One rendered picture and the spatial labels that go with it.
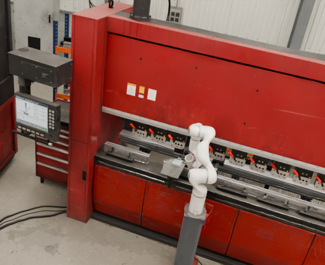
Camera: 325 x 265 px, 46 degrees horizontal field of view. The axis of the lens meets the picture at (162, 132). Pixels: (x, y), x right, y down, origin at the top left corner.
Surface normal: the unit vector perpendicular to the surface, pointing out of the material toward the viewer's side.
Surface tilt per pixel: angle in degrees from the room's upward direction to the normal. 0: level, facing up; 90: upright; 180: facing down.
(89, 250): 0
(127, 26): 90
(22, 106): 90
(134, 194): 90
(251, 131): 90
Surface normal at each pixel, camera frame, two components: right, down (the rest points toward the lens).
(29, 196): 0.14, -0.87
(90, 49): -0.31, 0.42
